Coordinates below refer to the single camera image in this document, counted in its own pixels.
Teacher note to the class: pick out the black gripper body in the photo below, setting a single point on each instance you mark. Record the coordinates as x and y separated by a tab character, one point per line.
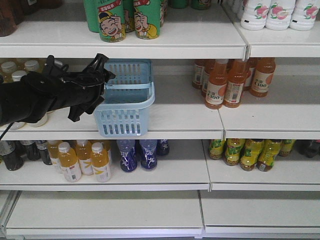
56	88

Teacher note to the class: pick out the light blue plastic basket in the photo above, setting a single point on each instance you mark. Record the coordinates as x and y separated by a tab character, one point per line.
127	99

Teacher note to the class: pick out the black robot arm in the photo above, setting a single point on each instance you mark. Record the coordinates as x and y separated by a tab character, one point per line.
14	102

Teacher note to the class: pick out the pale yellow drink bottle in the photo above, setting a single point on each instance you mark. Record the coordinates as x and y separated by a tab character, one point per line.
32	66
8	68
17	75

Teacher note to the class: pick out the dark tea bottle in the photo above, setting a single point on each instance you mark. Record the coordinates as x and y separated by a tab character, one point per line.
31	149
42	146
12	160

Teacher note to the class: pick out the orange vitamin drink bottle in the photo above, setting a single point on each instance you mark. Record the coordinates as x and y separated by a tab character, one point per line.
69	162
83	151
100	162

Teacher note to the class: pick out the green cartoon drink can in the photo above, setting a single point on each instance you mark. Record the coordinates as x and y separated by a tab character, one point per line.
147	18
111	20

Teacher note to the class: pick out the blue sports drink bottle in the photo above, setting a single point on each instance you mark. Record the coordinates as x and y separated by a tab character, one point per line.
162	148
128	159
148	153

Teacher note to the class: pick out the orange C100 juice bottle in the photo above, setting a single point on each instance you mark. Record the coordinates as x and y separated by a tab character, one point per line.
235	83
263	76
217	85

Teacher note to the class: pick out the white metal shelving unit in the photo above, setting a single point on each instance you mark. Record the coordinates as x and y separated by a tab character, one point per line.
188	195

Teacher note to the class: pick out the white peach drink bottle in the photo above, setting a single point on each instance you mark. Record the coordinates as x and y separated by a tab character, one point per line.
255	13
279	14
304	15

